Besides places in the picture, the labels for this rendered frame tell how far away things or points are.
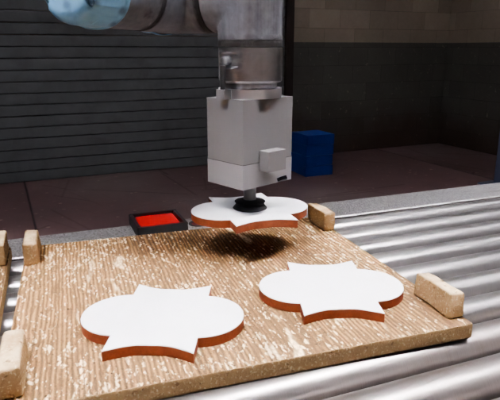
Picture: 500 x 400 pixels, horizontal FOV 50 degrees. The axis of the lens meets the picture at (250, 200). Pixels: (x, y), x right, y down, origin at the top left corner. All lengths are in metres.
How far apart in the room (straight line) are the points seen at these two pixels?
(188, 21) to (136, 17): 0.09
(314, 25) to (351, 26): 0.49
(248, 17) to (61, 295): 0.36
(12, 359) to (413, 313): 0.36
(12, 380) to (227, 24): 0.41
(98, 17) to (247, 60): 0.17
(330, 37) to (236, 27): 5.67
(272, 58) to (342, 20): 5.75
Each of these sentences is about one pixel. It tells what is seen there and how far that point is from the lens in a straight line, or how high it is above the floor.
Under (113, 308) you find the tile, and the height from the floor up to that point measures 0.95.
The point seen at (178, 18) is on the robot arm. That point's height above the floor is 1.22.
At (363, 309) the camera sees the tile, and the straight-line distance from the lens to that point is 0.53.
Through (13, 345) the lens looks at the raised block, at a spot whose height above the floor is 0.96.
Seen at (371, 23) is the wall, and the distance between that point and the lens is 6.59.
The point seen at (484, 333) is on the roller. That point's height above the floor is 0.92.
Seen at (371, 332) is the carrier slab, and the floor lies 0.94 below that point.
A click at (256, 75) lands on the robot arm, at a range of 0.62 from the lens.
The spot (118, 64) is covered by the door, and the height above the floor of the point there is 1.04.
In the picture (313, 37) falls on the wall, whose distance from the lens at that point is 6.16.
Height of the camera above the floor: 1.18
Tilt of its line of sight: 16 degrees down
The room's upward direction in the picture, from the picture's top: straight up
